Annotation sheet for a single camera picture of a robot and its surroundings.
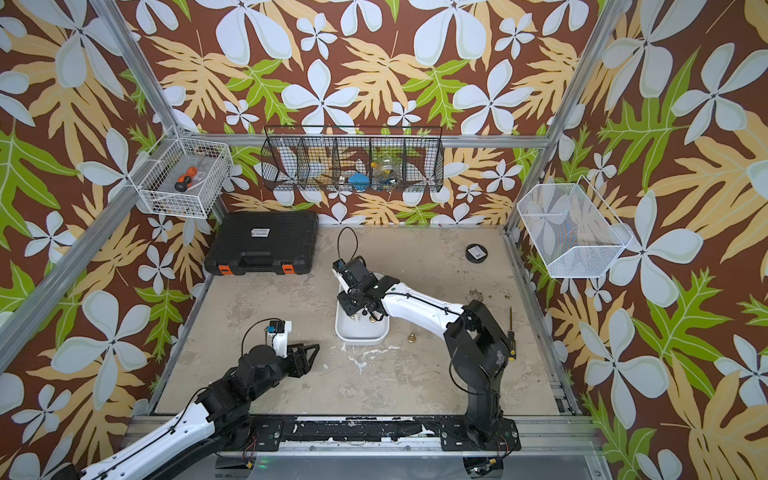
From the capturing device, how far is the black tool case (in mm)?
1034

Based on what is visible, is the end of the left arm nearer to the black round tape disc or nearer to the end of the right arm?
the end of the right arm

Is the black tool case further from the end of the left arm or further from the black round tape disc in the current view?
the black round tape disc
